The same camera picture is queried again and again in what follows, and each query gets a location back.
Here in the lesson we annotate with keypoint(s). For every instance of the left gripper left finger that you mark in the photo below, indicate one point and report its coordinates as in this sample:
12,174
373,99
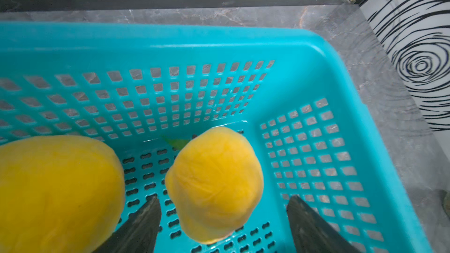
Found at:
139,233

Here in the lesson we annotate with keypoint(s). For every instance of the yellow red peach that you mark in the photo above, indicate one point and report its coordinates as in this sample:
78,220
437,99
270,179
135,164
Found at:
215,183

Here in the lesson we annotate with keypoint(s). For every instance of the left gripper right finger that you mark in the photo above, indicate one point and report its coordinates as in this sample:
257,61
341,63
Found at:
311,233

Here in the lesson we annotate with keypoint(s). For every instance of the teal plastic basket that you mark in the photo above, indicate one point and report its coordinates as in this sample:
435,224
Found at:
188,139

